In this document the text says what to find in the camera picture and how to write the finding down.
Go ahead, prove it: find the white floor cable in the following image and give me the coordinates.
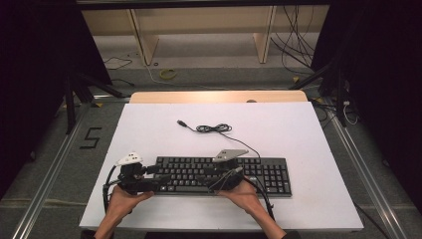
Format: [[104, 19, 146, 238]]
[[141, 62, 231, 92]]

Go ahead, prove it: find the bundle of hanging black cables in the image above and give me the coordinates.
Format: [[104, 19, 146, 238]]
[[269, 4, 320, 76]]

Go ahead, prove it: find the black floor cable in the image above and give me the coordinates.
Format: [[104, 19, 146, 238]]
[[110, 78, 136, 88], [103, 56, 133, 71]]

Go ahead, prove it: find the light wooden desk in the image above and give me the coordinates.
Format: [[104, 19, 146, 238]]
[[81, 4, 330, 66]]

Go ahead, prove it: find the black keyboard cable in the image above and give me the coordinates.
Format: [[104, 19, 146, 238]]
[[176, 119, 262, 159]]

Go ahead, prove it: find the black left sleeve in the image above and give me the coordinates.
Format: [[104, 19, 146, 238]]
[[80, 228, 114, 239]]

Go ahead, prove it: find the person's left hand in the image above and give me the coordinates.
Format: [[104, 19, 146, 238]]
[[105, 184, 155, 217]]

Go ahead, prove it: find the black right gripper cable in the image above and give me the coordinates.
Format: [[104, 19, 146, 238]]
[[243, 177, 277, 222]]

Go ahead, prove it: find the black overhead frame bar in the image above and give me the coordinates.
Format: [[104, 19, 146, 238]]
[[76, 0, 332, 10]]

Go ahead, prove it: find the yellow tape roll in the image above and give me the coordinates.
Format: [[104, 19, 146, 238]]
[[158, 68, 178, 81]]

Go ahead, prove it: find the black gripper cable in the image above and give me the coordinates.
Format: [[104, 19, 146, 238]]
[[243, 177, 277, 222], [102, 164, 121, 214]]

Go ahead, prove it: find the aluminium floor rail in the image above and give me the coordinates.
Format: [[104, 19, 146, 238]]
[[12, 103, 93, 239], [325, 99, 410, 239]]

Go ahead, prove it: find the light wooden table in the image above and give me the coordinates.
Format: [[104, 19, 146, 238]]
[[128, 90, 309, 105]]

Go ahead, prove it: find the person's right hand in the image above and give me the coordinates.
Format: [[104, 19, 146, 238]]
[[217, 180, 267, 214]]

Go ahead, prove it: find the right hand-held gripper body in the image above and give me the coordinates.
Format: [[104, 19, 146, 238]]
[[207, 148, 250, 193]]

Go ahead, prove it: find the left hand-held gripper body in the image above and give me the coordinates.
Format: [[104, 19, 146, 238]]
[[113, 151, 158, 196]]

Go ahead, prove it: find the black metal stand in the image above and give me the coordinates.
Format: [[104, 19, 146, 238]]
[[63, 71, 131, 135], [288, 56, 350, 127]]

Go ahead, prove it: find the black computer keyboard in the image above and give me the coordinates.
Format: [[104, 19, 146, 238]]
[[152, 156, 293, 198]]

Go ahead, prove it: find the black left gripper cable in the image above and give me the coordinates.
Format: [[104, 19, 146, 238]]
[[102, 164, 121, 214]]

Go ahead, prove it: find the black curtain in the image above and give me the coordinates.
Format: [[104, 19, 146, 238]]
[[0, 0, 112, 201], [311, 0, 422, 215]]

